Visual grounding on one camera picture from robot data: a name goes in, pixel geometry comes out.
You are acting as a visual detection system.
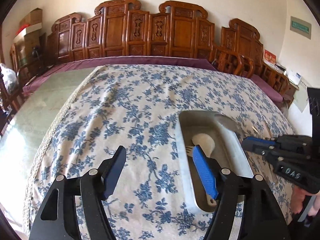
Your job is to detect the stacked cardboard boxes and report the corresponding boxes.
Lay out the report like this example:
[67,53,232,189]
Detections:
[10,8,42,70]

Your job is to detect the white electrical wall panel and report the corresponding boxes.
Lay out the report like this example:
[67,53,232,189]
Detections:
[293,77,311,112]

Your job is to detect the grey metal rectangular tray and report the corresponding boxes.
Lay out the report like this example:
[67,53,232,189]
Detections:
[175,111,253,214]

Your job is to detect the blue floral tablecloth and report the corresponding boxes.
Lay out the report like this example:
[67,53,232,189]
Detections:
[23,64,295,239]

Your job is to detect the red gift box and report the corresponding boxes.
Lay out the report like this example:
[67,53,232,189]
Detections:
[263,49,276,65]

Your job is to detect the carved wooden long sofa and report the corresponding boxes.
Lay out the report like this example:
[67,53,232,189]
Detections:
[22,0,243,93]

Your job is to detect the wooden side table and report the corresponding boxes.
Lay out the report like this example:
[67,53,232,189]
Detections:
[261,63,299,108]

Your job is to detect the wooden dining chair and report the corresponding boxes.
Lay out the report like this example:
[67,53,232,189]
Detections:
[1,63,24,135]

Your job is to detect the grey wall panel box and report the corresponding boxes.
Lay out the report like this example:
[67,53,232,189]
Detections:
[290,16,312,39]

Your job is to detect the white ceramic soup spoon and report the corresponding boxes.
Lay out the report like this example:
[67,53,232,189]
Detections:
[191,133,216,207]

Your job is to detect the carved wooden armchair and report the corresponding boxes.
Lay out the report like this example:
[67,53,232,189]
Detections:
[220,18,291,103]

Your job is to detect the person's right hand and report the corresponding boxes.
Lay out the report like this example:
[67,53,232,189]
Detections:
[291,186,320,217]

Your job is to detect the white router box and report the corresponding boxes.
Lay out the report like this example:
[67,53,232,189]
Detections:
[287,70,302,86]

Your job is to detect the purple armchair cushion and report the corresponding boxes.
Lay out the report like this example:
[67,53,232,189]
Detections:
[251,74,283,103]

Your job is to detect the white plastic fork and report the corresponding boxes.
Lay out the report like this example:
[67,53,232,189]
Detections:
[185,146,194,158]

